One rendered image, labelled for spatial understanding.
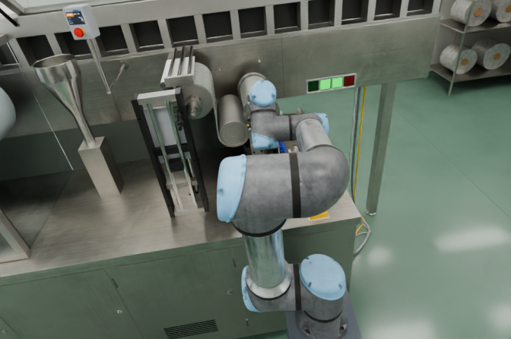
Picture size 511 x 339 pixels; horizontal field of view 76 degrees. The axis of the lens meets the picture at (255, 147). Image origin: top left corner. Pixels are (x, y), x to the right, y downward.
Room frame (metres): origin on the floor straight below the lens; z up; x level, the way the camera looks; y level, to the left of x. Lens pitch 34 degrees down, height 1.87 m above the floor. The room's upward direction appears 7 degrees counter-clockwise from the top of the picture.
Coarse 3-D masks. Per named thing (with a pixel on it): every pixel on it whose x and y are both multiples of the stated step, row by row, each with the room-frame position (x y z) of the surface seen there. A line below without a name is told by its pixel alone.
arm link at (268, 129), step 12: (252, 120) 0.83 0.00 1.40; (264, 120) 0.81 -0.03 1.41; (276, 120) 0.81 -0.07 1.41; (288, 120) 0.80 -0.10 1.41; (252, 132) 0.81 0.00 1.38; (264, 132) 0.79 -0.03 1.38; (276, 132) 0.78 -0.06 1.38; (288, 132) 0.78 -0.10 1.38; (252, 144) 0.80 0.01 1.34; (264, 144) 0.77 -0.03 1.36; (276, 144) 0.78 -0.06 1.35
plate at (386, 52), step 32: (320, 32) 1.49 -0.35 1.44; (352, 32) 1.50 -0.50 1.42; (384, 32) 1.51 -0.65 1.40; (416, 32) 1.52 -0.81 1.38; (160, 64) 1.45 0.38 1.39; (224, 64) 1.46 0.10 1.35; (256, 64) 1.47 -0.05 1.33; (288, 64) 1.48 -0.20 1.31; (320, 64) 1.49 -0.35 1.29; (352, 64) 1.50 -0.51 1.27; (384, 64) 1.51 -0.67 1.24; (416, 64) 1.53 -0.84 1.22; (96, 96) 1.43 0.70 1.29; (128, 96) 1.43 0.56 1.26; (288, 96) 1.48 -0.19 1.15; (64, 128) 1.41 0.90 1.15
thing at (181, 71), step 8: (176, 48) 1.45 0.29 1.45; (184, 48) 1.43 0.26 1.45; (192, 48) 1.43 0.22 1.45; (192, 56) 1.36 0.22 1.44; (176, 64) 1.29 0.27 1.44; (184, 64) 1.28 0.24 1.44; (192, 64) 1.27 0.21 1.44; (168, 72) 1.16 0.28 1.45; (176, 72) 1.20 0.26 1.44; (184, 72) 1.19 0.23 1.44; (192, 72) 1.18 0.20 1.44; (168, 80) 1.10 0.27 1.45; (176, 80) 1.10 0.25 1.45; (184, 80) 1.10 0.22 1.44; (192, 80) 1.10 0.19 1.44
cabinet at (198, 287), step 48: (288, 240) 0.88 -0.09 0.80; (336, 240) 0.90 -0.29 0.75; (0, 288) 0.81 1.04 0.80; (48, 288) 0.82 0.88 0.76; (96, 288) 0.83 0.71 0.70; (144, 288) 0.84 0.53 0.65; (192, 288) 0.85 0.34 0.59; (240, 288) 0.87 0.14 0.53; (0, 336) 0.80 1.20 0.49; (48, 336) 0.81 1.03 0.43; (96, 336) 0.82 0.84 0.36; (144, 336) 0.84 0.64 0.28; (192, 336) 0.85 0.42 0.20; (240, 336) 0.87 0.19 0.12
